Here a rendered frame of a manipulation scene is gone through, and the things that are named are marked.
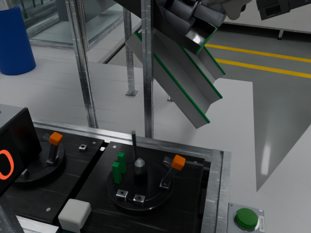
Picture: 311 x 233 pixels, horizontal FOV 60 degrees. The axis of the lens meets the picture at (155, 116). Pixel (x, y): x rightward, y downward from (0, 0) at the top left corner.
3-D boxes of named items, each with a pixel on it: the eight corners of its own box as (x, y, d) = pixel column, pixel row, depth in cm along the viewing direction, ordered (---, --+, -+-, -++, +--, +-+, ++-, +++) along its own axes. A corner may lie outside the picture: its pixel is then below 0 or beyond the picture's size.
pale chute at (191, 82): (210, 104, 79) (222, 97, 76) (196, 129, 69) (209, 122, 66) (148, 26, 74) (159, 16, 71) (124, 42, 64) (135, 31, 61)
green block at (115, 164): (121, 179, 55) (120, 162, 53) (119, 184, 55) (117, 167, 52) (116, 178, 56) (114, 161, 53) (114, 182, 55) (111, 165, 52)
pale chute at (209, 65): (215, 80, 91) (226, 73, 88) (203, 99, 81) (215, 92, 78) (162, 12, 86) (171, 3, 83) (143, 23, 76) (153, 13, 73)
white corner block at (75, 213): (93, 214, 53) (90, 202, 51) (83, 235, 50) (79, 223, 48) (72, 209, 54) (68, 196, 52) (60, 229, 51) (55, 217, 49)
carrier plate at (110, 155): (204, 164, 64) (205, 157, 63) (186, 264, 46) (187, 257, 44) (110, 146, 70) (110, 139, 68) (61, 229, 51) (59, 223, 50)
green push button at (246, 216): (255, 216, 53) (258, 210, 52) (256, 234, 50) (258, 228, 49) (234, 211, 54) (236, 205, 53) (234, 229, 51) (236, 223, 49)
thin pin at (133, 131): (137, 158, 60) (135, 128, 55) (136, 161, 60) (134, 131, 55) (133, 157, 61) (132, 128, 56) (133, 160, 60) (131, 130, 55)
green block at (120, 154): (126, 169, 58) (124, 152, 55) (124, 174, 57) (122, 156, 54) (121, 168, 58) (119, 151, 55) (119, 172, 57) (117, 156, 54)
